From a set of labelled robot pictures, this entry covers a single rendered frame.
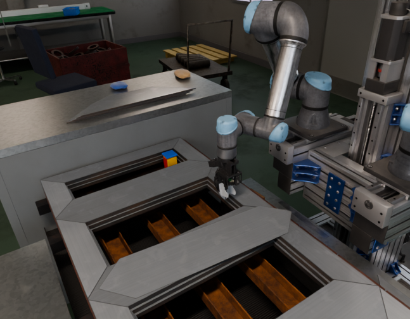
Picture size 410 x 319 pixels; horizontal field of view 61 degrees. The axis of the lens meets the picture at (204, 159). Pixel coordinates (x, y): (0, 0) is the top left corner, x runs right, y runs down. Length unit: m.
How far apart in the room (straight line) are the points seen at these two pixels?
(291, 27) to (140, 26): 7.93
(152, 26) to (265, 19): 7.94
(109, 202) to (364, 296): 0.98
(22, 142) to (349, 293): 1.42
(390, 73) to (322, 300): 0.85
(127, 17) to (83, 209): 7.71
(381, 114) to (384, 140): 0.13
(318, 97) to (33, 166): 1.32
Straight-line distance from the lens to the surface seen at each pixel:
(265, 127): 1.26
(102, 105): 1.93
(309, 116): 1.63
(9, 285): 1.48
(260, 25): 1.33
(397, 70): 1.51
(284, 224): 1.33
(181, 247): 1.23
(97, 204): 1.50
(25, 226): 1.93
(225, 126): 1.22
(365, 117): 1.58
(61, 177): 1.75
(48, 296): 1.38
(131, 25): 9.01
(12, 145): 1.73
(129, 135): 1.84
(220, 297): 1.33
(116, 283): 1.17
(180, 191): 1.53
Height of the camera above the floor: 1.73
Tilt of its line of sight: 30 degrees down
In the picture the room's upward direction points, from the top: 2 degrees counter-clockwise
